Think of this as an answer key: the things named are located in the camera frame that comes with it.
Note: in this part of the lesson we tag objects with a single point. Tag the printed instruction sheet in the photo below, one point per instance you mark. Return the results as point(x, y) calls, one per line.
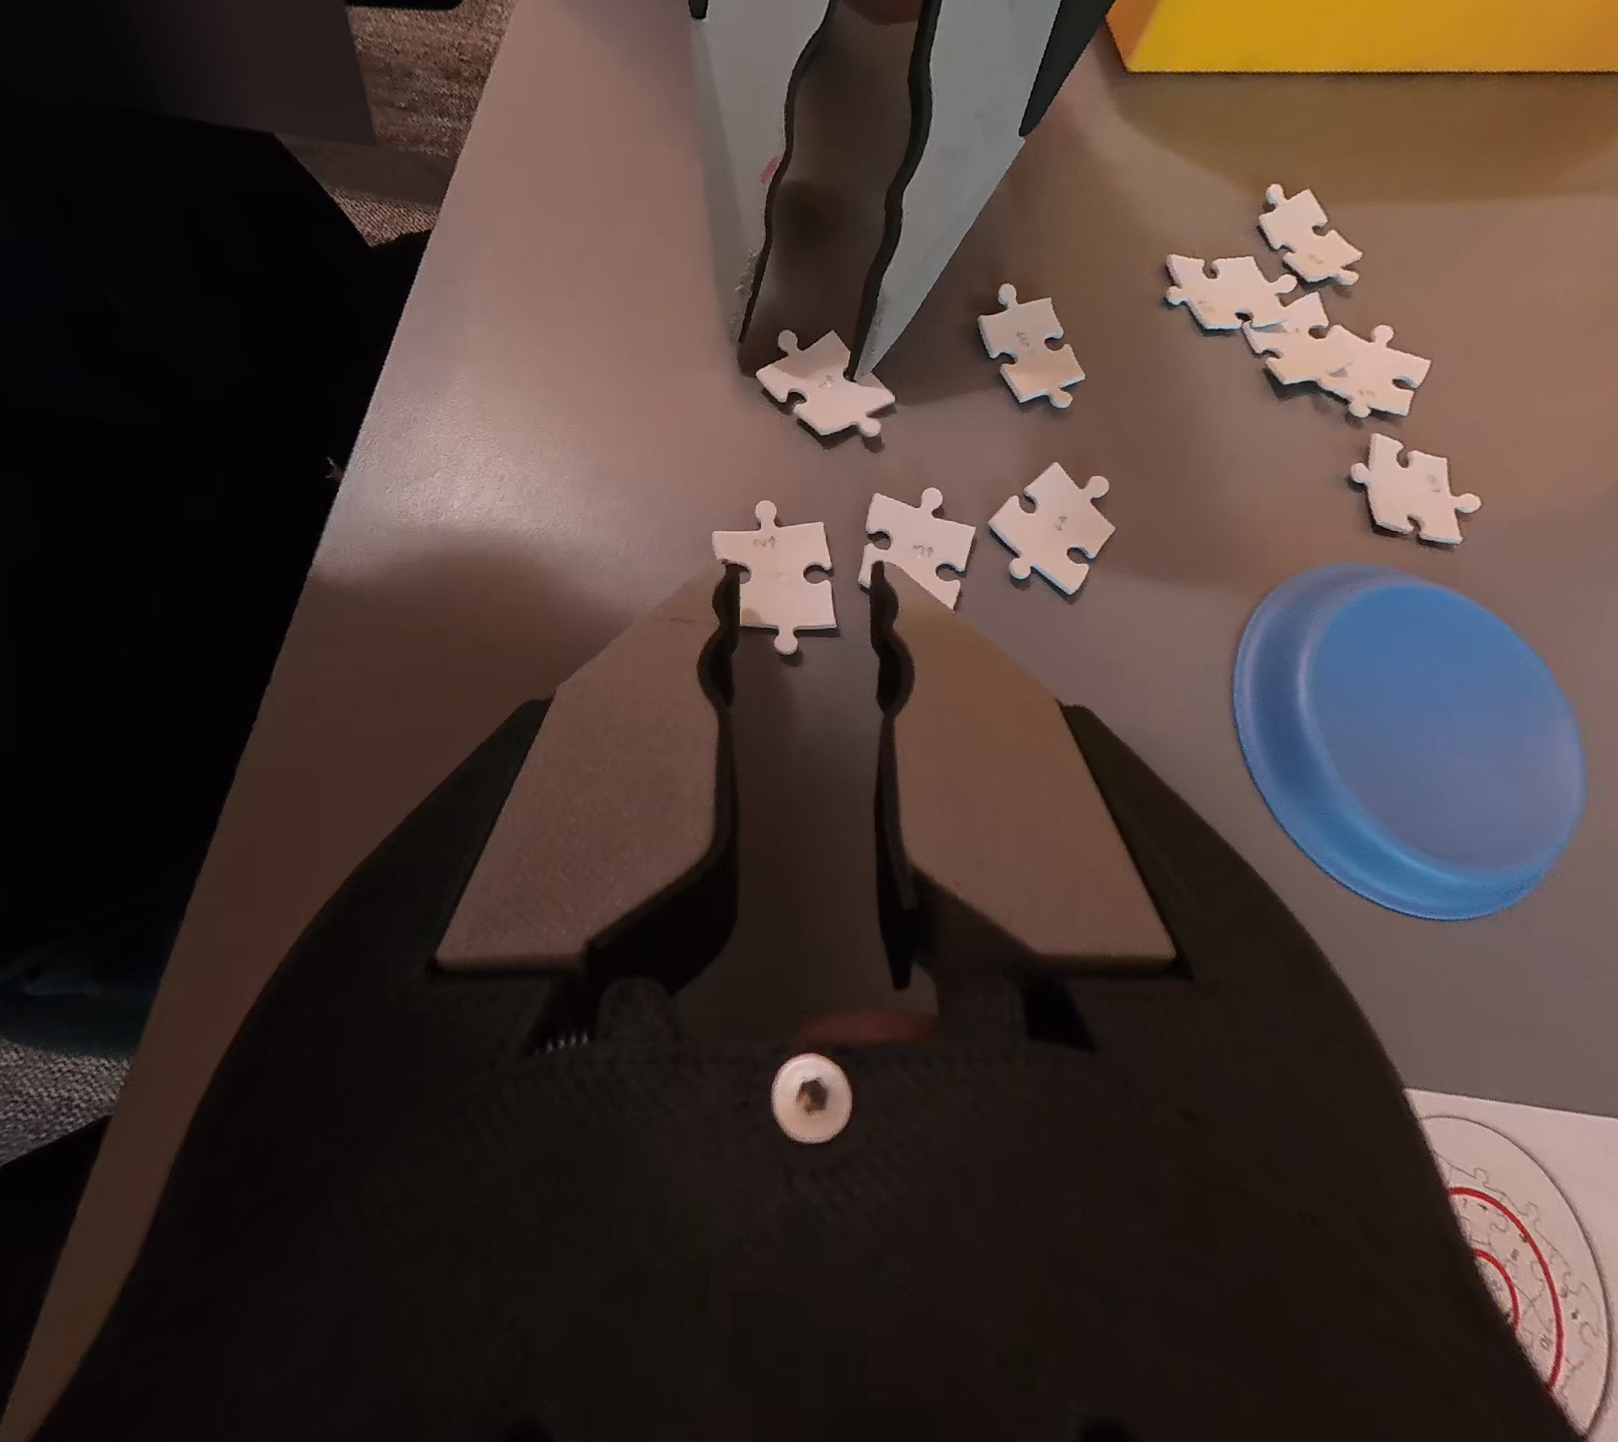
point(1542, 1215)

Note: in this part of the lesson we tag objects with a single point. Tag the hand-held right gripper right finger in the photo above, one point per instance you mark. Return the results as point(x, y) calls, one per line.
point(1035, 823)

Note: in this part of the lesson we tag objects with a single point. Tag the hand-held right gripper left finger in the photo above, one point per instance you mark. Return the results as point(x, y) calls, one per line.
point(581, 811)

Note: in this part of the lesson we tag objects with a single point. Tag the white puzzle piece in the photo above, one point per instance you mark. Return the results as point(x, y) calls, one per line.
point(1055, 526)
point(1278, 337)
point(1220, 292)
point(787, 570)
point(928, 545)
point(1307, 236)
point(1377, 370)
point(1029, 345)
point(822, 391)
point(1416, 489)

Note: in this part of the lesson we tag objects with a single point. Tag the blue round plastic base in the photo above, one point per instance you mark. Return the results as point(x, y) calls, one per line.
point(1408, 741)

